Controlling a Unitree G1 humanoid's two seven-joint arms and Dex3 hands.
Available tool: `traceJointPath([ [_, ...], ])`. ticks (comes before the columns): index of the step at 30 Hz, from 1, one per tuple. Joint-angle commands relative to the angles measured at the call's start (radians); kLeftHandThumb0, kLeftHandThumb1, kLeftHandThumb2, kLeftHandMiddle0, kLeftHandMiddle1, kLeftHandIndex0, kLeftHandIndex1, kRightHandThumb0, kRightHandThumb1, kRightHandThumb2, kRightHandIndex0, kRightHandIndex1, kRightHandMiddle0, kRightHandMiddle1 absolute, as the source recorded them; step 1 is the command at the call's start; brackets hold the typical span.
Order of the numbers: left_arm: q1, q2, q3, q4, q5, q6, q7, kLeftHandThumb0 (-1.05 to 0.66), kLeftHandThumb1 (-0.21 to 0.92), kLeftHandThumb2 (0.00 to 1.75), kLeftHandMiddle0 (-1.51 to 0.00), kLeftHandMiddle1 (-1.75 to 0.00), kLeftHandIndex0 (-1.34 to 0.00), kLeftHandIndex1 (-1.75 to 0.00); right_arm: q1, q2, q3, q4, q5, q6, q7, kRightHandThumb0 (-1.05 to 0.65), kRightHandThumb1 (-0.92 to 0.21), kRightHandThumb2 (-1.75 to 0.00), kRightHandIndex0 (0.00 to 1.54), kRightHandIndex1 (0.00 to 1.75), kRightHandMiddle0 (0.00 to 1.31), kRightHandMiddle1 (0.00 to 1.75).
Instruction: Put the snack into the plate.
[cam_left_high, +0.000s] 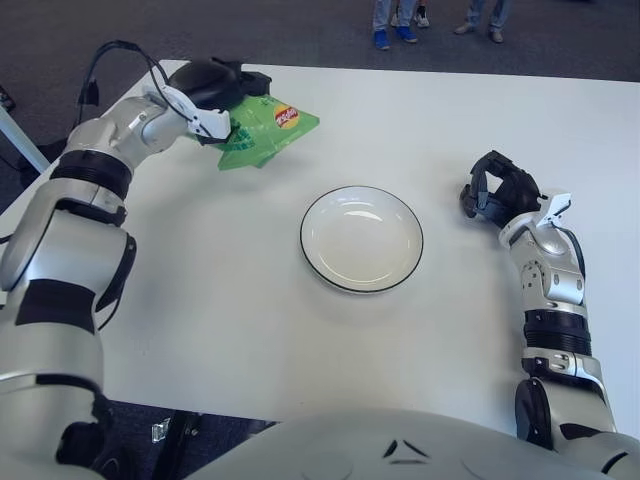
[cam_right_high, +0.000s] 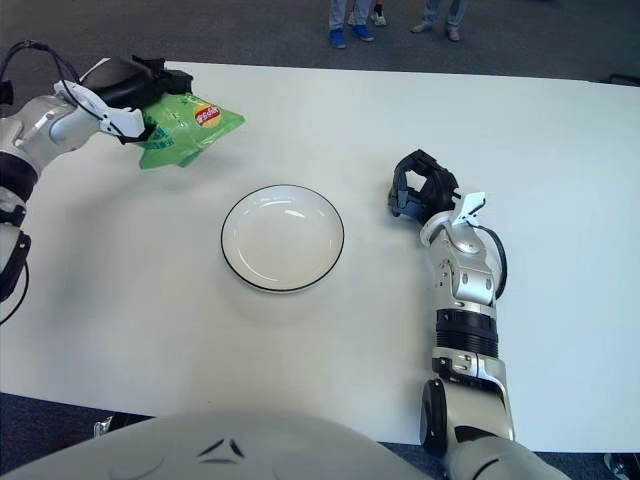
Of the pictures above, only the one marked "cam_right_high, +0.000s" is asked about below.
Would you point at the white plate with black rim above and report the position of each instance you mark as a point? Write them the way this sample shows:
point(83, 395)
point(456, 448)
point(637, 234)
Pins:
point(282, 240)

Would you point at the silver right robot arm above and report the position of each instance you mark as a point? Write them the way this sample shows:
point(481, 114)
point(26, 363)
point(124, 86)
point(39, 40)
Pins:
point(472, 287)

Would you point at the person with beige shoes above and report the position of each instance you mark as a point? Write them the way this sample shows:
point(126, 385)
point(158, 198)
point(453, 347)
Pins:
point(455, 17)

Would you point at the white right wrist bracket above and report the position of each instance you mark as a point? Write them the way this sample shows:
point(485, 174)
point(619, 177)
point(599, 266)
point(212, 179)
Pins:
point(472, 204)

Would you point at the person with white sneakers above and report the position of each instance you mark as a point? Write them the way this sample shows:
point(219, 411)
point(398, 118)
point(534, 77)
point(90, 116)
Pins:
point(379, 15)

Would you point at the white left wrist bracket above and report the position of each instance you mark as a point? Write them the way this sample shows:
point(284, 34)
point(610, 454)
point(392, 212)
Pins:
point(122, 120)

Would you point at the grey robot torso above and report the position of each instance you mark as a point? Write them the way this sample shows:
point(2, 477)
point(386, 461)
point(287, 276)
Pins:
point(250, 450)

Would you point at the grey chair caster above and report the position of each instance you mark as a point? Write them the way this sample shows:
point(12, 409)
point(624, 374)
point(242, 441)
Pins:
point(617, 464)

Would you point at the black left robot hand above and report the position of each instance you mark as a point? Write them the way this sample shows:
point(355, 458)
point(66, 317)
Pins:
point(130, 90)

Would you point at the person with blue shoes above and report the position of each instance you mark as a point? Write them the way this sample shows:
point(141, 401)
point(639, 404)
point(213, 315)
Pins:
point(337, 20)

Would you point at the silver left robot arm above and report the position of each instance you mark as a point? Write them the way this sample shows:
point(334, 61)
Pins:
point(55, 130)

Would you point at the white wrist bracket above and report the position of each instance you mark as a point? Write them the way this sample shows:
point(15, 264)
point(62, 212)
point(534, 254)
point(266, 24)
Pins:
point(472, 204)
point(122, 120)

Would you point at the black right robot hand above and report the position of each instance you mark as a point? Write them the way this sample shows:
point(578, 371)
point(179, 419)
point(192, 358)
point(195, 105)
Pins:
point(437, 192)

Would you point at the green snack chip bag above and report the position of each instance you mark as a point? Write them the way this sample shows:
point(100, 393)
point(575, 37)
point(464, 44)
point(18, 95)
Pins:
point(175, 130)

